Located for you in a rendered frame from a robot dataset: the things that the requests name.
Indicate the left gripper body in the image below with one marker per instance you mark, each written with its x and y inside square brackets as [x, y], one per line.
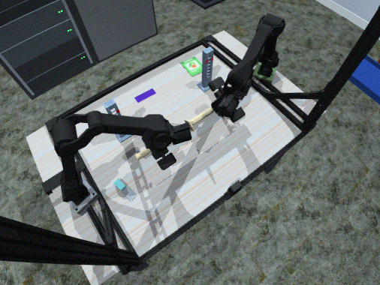
[167, 160]

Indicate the long beige rail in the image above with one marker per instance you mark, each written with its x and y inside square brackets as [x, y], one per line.
[143, 153]

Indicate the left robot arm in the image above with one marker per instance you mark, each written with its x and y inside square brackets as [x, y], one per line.
[153, 127]

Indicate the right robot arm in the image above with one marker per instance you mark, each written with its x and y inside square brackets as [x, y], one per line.
[240, 77]

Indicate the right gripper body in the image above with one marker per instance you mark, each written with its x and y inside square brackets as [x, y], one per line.
[217, 84]

